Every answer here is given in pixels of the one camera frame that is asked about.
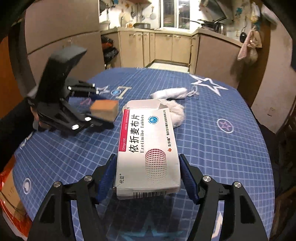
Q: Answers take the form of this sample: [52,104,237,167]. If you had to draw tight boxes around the white medicine box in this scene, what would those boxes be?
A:
[114,99,181,200]

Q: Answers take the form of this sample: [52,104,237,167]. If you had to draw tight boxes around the black garbage bags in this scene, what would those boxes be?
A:
[101,36,119,68]

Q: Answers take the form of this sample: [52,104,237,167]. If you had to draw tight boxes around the blue star-patterned tablecloth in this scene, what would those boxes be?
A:
[13,68,274,240]

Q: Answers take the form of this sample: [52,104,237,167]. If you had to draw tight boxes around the brown yellow sponge block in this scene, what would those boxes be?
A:
[90,99,119,122]

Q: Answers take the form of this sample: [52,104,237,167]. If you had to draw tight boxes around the beige kitchen base cabinets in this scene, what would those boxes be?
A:
[101,27,243,88]

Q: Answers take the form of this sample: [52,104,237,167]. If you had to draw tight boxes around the kitchen window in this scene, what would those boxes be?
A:
[160,0,190,30]

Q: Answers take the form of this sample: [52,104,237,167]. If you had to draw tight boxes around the hanging pink towel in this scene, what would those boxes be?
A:
[237,27,262,65]

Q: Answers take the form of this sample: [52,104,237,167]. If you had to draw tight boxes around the white knitted cloth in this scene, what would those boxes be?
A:
[160,99,185,128]

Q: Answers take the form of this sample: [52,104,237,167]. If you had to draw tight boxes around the range hood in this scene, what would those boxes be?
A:
[199,0,234,22]

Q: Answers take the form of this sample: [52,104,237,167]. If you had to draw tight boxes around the beige refrigerator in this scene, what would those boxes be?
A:
[25,1,105,83]

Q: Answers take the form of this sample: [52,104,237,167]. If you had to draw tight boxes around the white drawstring pouch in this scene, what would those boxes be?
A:
[150,85,199,100]

